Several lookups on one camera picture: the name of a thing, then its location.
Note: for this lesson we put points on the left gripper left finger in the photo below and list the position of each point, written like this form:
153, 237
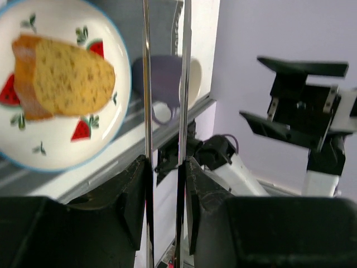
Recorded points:
102, 228

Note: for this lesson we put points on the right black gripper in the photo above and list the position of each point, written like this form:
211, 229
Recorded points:
307, 109

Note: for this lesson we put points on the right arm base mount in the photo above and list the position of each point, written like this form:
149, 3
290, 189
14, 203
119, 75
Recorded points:
173, 159

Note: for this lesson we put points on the metal tongs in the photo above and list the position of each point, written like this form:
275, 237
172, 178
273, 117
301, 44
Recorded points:
184, 93

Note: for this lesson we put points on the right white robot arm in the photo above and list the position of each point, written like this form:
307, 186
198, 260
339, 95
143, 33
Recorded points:
325, 163

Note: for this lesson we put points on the sliced bread loaf piece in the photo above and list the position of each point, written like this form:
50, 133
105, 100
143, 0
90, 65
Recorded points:
54, 78

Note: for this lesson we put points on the white strawberry plate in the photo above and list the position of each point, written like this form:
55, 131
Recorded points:
60, 143

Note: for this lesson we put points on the lavender mug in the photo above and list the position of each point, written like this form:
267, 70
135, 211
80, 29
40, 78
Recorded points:
166, 80

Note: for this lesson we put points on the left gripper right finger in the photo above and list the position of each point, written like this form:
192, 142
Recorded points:
236, 231

